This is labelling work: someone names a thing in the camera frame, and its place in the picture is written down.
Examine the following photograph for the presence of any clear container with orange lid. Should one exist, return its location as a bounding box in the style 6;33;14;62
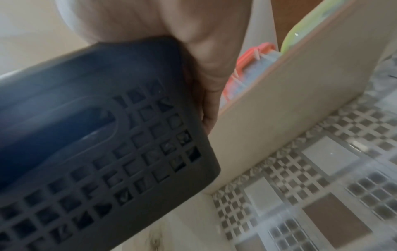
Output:
220;42;283;116

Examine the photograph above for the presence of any beige storage box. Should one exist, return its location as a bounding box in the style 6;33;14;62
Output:
205;0;397;195

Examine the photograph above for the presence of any lime green plastic item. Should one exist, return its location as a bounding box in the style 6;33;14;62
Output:
280;0;356;53

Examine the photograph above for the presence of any dark grey lattice plastic basket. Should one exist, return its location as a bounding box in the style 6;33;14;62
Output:
0;35;221;251

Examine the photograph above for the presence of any checkered patterned table cover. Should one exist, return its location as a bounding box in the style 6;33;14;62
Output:
212;59;397;251

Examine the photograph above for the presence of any person's right hand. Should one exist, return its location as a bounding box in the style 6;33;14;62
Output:
55;0;252;135

